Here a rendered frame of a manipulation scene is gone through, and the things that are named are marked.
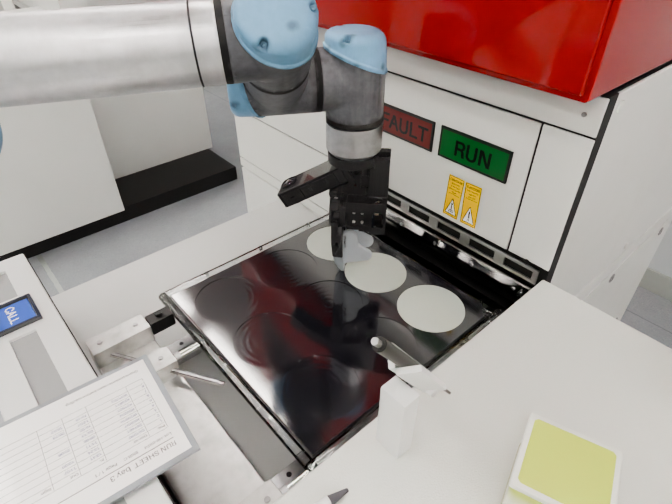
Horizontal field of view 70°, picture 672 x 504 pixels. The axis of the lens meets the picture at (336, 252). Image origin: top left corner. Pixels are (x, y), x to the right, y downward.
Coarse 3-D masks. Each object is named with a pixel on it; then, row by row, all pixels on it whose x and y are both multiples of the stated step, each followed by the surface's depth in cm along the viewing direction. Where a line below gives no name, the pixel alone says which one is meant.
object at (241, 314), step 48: (288, 240) 85; (192, 288) 75; (240, 288) 75; (288, 288) 75; (336, 288) 75; (240, 336) 68; (288, 336) 68; (336, 336) 67; (384, 336) 68; (432, 336) 67; (288, 384) 61; (336, 384) 61; (336, 432) 56
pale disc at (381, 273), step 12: (348, 264) 80; (360, 264) 80; (372, 264) 80; (384, 264) 80; (396, 264) 80; (348, 276) 77; (360, 276) 77; (372, 276) 77; (384, 276) 77; (396, 276) 78; (360, 288) 75; (372, 288) 75; (384, 288) 75; (396, 288) 75
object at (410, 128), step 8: (384, 112) 77; (392, 112) 76; (400, 112) 75; (384, 120) 78; (392, 120) 77; (400, 120) 75; (408, 120) 74; (416, 120) 73; (384, 128) 79; (392, 128) 77; (400, 128) 76; (408, 128) 75; (416, 128) 74; (424, 128) 72; (400, 136) 77; (408, 136) 76; (416, 136) 74; (424, 136) 73; (424, 144) 74
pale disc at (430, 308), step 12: (420, 288) 75; (432, 288) 75; (444, 288) 75; (408, 300) 73; (420, 300) 73; (432, 300) 73; (444, 300) 73; (456, 300) 73; (408, 312) 71; (420, 312) 71; (432, 312) 71; (444, 312) 71; (456, 312) 71; (420, 324) 69; (432, 324) 69; (444, 324) 69; (456, 324) 69
